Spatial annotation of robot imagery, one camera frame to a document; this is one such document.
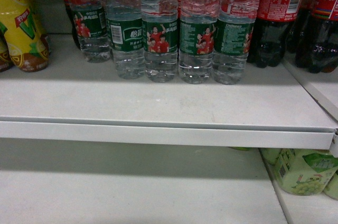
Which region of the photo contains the cola bottle far right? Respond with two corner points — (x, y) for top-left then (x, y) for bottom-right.
(295, 0), (337, 73)

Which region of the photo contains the right water bottle text label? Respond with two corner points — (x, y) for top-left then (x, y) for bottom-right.
(212, 0), (259, 85)

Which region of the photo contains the cola bottle behind left water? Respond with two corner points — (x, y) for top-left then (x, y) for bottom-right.
(63, 0), (80, 49)

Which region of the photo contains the far left water bottle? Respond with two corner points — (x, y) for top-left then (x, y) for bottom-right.
(68, 0), (110, 63)

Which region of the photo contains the partial lemon tea bottle left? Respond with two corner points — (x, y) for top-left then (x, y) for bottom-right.
(0, 34), (14, 72)

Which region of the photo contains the green drink bottle behind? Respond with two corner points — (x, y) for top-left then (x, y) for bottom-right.
(260, 148), (281, 165)

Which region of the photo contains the water bottle team photo label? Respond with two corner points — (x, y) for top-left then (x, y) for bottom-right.
(141, 0), (178, 83)

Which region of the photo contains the white upper metal shelf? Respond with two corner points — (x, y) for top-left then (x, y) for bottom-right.
(1, 34), (337, 150)

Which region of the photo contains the hidden rear water bottle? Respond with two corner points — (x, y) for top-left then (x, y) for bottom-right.
(179, 0), (220, 84)

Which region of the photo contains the green grape drink bottle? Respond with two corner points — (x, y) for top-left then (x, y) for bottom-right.
(274, 148), (337, 196)

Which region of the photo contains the yellow lemon tea bottle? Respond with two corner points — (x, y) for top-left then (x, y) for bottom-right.
(1, 0), (50, 72)

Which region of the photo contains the large cola bottle centre right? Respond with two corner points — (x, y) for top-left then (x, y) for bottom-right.
(247, 0), (301, 68)

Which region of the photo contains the water bottle barcode label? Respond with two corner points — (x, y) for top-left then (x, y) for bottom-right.
(104, 0), (145, 79)

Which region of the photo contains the partial green drink bottle right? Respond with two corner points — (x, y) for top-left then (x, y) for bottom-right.
(323, 172), (338, 200)

